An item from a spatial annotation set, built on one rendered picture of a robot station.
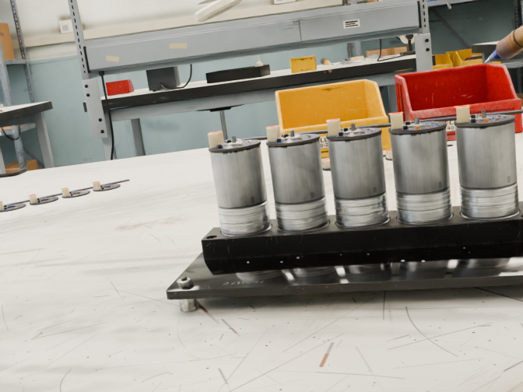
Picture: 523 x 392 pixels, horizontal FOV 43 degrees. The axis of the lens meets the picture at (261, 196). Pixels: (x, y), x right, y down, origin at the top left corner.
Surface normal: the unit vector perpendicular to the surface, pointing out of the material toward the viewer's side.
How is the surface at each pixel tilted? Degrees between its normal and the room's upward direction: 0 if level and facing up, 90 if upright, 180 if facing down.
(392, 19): 90
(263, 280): 0
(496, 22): 90
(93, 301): 0
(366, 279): 0
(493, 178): 90
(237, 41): 90
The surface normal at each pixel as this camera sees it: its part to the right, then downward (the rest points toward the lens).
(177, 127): 0.00, 0.22
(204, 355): -0.13, -0.97
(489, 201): -0.25, 0.24
